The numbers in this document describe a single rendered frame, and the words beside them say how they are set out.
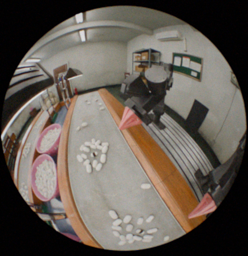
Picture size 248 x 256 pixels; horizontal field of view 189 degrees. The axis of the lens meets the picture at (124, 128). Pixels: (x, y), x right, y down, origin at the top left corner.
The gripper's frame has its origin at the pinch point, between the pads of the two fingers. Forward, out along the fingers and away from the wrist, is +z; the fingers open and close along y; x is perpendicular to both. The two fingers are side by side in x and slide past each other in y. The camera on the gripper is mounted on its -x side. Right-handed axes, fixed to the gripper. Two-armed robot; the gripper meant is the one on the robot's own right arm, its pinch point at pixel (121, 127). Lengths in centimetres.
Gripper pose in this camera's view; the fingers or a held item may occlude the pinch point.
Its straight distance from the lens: 27.4
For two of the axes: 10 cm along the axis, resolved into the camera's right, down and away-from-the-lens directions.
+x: 5.9, 3.7, 7.1
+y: 4.1, 6.3, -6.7
